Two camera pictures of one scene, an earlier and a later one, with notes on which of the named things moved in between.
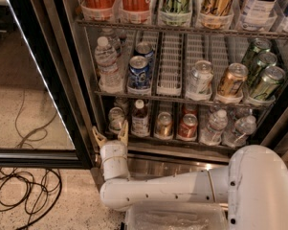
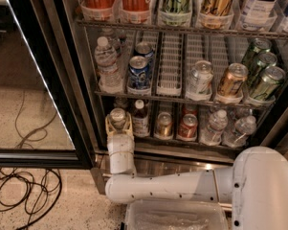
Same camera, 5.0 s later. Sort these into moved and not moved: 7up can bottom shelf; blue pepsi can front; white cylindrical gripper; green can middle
Moved: white cylindrical gripper
Not moved: 7up can bottom shelf; green can middle; blue pepsi can front
